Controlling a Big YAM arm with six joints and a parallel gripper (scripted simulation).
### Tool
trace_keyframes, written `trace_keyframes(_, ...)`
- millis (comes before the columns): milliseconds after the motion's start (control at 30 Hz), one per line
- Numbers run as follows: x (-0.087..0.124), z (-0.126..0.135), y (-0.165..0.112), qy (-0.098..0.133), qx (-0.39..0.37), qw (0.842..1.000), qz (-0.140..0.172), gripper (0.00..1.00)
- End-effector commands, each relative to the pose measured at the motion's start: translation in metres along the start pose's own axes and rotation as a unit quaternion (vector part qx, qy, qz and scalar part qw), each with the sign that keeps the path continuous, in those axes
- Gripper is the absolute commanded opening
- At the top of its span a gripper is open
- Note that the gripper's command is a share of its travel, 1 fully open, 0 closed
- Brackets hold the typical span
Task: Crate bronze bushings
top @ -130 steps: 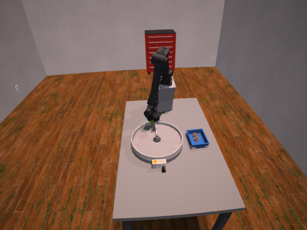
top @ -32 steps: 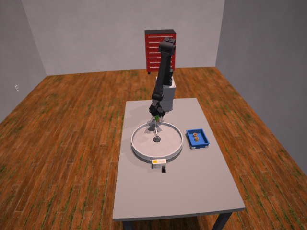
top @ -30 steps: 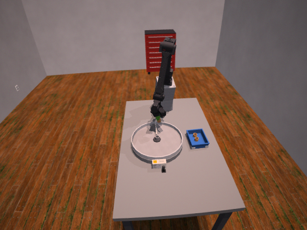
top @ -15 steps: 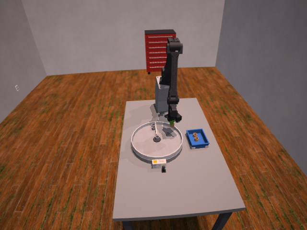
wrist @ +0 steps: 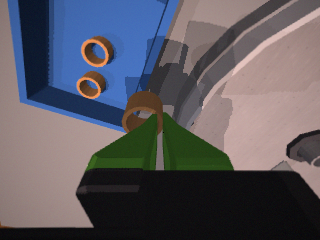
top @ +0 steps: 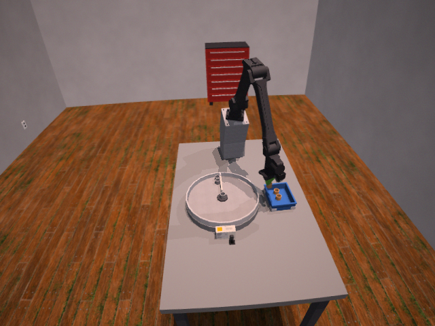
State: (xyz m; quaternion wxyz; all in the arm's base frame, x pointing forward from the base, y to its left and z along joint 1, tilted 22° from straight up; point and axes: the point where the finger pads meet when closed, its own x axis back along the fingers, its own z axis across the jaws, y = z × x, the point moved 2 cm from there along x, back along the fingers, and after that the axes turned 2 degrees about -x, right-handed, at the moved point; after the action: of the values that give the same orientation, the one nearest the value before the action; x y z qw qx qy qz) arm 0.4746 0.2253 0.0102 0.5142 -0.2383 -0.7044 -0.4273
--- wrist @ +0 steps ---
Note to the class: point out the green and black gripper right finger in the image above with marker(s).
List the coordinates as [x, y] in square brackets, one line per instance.
[183, 150]

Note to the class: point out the bronze bushing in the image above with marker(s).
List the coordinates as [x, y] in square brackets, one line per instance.
[86, 90]
[90, 57]
[142, 101]

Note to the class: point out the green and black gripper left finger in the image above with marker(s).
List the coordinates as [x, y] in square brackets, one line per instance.
[136, 149]

